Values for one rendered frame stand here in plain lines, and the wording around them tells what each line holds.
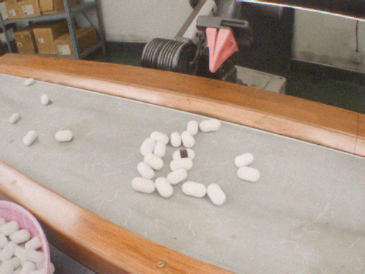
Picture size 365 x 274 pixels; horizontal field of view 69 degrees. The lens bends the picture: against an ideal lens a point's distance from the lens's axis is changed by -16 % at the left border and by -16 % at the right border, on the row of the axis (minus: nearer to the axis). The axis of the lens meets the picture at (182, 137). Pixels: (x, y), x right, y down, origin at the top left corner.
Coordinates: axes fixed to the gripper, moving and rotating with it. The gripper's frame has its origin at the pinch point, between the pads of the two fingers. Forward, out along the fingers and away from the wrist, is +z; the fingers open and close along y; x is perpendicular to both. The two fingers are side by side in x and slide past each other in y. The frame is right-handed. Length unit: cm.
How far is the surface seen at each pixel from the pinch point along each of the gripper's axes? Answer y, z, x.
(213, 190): 8.7, 20.6, -6.4
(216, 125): 2.6, 9.6, 3.6
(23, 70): -66, 6, 7
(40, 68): -58, 4, 8
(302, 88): 2, -65, 170
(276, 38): -25, -98, 162
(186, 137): -0.5, 13.7, -0.3
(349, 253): 30.5, 23.5, -6.6
